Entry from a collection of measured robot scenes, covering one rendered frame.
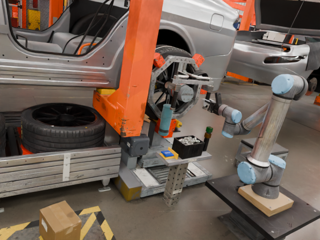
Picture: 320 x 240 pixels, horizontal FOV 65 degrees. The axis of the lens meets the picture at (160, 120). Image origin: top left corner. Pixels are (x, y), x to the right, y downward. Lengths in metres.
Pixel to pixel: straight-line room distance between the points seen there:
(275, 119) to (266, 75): 2.89
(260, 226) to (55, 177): 1.39
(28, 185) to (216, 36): 2.18
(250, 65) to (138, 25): 3.17
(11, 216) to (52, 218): 0.40
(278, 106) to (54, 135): 1.49
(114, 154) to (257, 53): 3.26
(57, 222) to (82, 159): 0.49
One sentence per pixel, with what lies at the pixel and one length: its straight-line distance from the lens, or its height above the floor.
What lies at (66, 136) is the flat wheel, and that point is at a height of 0.46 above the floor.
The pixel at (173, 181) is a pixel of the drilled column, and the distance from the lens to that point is 2.00.
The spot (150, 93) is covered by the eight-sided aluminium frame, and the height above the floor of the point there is 0.81.
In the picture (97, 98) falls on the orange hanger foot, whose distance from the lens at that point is 2.30.
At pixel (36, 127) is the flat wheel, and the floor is 0.50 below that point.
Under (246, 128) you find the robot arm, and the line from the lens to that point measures 2.01.
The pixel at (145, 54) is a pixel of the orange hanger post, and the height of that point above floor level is 1.13.
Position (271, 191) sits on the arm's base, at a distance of 1.97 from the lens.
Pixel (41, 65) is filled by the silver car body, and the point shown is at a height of 0.90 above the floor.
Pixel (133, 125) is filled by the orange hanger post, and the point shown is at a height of 0.62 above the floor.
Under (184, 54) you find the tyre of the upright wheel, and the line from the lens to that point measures 2.23.
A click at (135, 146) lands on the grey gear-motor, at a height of 0.34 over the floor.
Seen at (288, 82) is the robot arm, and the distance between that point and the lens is 1.59.
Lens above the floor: 1.31
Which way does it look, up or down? 20 degrees down
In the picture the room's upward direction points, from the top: 11 degrees clockwise
